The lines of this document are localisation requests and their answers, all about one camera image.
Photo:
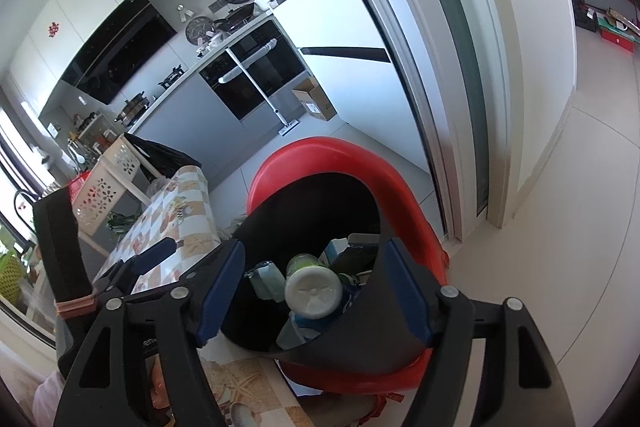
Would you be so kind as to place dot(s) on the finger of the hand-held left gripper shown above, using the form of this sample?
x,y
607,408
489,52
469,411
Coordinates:
x,y
150,257

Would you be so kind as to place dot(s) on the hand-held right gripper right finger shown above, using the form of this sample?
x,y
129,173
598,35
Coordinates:
x,y
410,292

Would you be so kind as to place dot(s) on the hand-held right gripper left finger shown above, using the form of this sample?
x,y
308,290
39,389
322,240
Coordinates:
x,y
220,292

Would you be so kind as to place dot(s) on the white and blue carton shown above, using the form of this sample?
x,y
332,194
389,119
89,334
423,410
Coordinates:
x,y
332,252

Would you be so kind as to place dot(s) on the blue plastic bag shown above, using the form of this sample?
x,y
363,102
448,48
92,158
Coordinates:
x,y
300,332

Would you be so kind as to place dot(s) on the white plastic bottle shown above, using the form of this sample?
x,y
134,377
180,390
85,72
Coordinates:
x,y
312,294

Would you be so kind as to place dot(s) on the black trash bin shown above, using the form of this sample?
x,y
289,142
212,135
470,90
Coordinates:
x,y
310,207

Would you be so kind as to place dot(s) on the green leeks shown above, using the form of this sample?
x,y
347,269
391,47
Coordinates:
x,y
120,222

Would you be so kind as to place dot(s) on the checkered floral tablecloth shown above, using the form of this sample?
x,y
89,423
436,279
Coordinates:
x,y
180,217

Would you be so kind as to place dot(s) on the green plastic basket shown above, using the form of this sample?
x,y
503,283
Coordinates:
x,y
10,277

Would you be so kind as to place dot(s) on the beige perforated chair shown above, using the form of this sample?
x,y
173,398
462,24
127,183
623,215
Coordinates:
x,y
100,197

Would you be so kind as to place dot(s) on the red plastic basket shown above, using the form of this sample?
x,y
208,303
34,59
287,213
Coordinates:
x,y
80,181

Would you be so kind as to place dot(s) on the black jacket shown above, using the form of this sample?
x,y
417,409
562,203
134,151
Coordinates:
x,y
165,157

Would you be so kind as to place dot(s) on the steel steamer pot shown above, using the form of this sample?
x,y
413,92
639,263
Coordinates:
x,y
132,109

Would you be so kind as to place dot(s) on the red plastic stool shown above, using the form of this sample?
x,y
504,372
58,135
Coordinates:
x,y
320,152

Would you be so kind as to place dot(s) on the black gas burner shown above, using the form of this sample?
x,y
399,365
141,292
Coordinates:
x,y
170,78

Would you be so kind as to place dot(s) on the white stick mop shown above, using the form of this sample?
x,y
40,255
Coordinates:
x,y
255,87

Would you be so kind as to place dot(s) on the black range hood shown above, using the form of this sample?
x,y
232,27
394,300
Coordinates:
x,y
120,57

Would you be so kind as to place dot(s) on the cardboard box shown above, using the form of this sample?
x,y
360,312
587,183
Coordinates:
x,y
315,99

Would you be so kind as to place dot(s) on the red paper-cut sticker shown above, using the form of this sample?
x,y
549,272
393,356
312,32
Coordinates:
x,y
53,29

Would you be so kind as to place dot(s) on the black built-in oven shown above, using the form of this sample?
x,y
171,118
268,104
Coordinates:
x,y
270,72

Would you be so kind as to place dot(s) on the white refrigerator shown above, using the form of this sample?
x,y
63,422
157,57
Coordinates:
x,y
325,82

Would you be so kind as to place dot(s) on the round grey patterned plate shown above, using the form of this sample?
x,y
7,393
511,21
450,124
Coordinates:
x,y
199,29

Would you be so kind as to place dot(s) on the black wok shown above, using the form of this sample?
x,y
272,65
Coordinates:
x,y
235,17

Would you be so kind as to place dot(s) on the red flat box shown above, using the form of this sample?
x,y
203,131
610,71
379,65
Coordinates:
x,y
620,39

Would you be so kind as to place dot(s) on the sliding door frame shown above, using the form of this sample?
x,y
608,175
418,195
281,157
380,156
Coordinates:
x,y
450,57

